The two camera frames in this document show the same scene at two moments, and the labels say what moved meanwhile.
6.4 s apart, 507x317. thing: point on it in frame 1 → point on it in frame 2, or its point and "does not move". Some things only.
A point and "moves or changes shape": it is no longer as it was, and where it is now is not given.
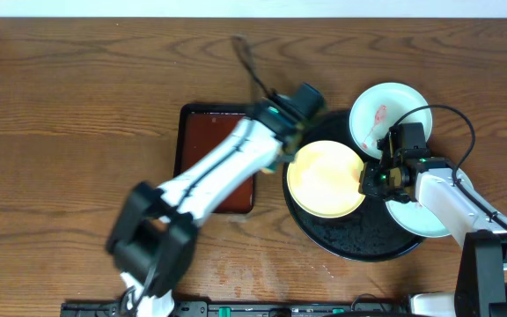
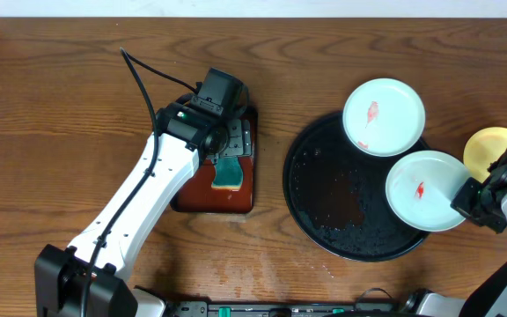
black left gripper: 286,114 → 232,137
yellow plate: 324,179 → 485,146
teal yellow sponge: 272,168 moves or changes shape
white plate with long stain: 379,107 moves or changes shape
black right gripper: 367,187 → 463,202
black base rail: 391,308 does not move
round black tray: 369,232 does not move
